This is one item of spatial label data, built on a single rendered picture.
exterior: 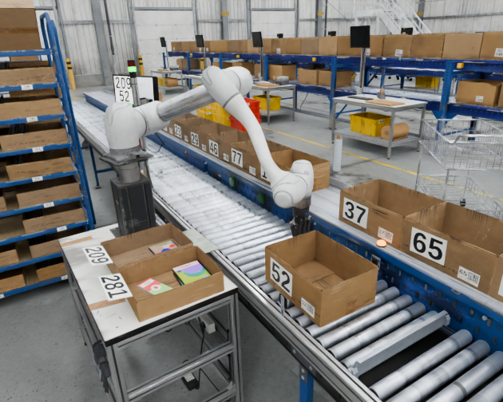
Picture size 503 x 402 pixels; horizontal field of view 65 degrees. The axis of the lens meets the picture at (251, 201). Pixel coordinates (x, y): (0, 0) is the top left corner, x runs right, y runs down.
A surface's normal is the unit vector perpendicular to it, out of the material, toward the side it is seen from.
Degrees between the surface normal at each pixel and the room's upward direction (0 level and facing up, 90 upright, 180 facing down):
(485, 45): 90
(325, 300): 90
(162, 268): 88
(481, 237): 89
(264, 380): 0
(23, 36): 123
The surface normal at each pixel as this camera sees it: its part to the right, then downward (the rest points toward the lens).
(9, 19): 0.45, 0.77
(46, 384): -0.04, -0.92
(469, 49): -0.84, 0.23
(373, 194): 0.51, 0.31
